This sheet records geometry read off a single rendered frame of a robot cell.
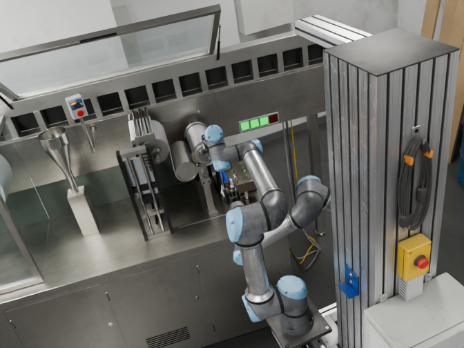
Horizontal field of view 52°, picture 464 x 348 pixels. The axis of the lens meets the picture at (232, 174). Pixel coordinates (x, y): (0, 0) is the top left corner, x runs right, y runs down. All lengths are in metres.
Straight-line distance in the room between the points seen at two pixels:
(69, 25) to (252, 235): 2.37
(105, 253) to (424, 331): 1.65
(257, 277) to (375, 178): 0.72
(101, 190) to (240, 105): 0.98
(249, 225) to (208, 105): 1.22
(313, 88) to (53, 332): 2.01
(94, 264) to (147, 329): 0.53
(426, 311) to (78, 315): 1.77
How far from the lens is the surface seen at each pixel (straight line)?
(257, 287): 1.90
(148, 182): 2.41
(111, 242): 2.68
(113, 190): 2.95
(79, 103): 2.36
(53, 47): 2.21
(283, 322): 2.11
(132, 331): 2.86
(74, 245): 2.77
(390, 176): 1.37
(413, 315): 1.66
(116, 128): 2.75
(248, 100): 2.81
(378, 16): 5.32
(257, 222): 1.69
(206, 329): 2.95
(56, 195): 2.97
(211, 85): 2.80
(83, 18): 3.64
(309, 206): 2.01
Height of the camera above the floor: 2.49
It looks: 33 degrees down
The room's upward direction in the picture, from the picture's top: 11 degrees counter-clockwise
